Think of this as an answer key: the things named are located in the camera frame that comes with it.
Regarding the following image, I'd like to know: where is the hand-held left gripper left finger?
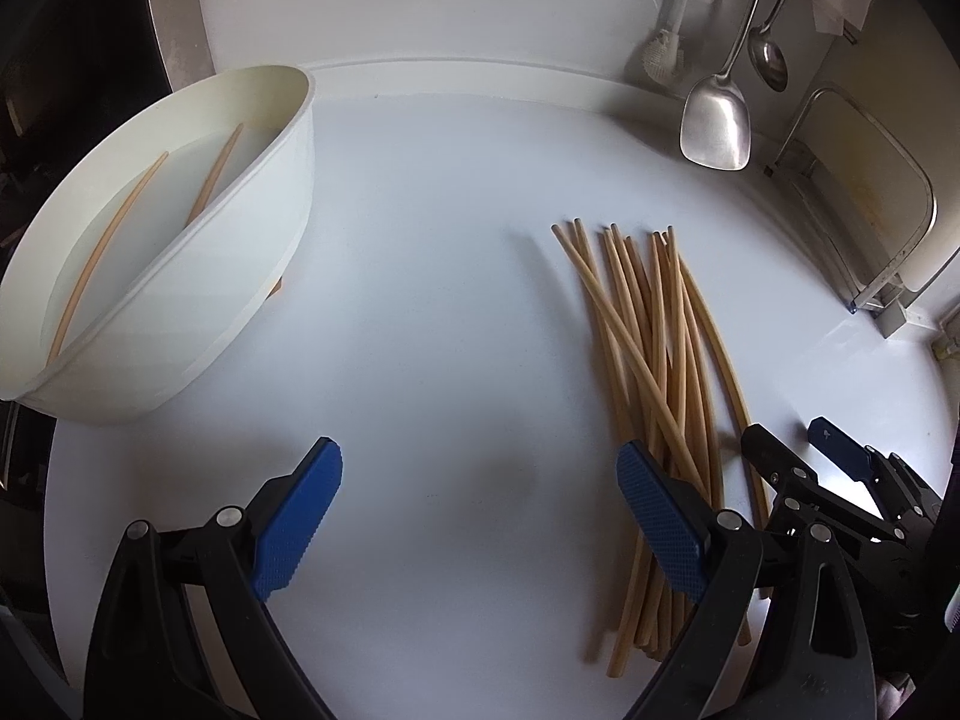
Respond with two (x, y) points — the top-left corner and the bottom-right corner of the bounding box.
(82, 436), (344, 720)

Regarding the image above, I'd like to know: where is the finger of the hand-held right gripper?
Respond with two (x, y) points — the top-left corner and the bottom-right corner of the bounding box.
(741, 424), (901, 541)
(808, 415), (943, 527)

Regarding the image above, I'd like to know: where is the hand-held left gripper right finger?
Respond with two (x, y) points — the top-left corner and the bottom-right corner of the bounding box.
(616, 442), (878, 720)

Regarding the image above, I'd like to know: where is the pile of wooden chopsticks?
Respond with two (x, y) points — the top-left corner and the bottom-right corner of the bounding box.
(551, 219), (772, 680)

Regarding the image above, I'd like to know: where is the white plastic bowl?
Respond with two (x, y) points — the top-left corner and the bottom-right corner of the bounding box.
(0, 65), (314, 427)

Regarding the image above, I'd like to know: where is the light bamboo chopstick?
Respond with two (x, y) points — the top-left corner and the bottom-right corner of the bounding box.
(184, 124), (245, 227)
(49, 151), (170, 368)

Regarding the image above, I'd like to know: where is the metal board rack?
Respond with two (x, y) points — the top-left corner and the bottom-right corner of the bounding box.
(765, 86), (940, 316)

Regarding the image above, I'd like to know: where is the white cutting board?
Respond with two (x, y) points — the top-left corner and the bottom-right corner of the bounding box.
(806, 94), (935, 293)

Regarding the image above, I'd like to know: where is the metal spatula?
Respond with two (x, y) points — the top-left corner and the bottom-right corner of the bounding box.
(679, 0), (785, 173)

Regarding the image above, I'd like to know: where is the metal ladle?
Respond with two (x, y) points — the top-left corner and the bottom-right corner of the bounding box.
(747, 0), (807, 92)

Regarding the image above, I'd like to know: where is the white dish brush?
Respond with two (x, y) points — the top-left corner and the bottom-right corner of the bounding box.
(642, 0), (702, 82)

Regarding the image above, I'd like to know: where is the dark glossy appliance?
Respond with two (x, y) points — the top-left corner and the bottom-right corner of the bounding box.
(0, 0), (218, 256)

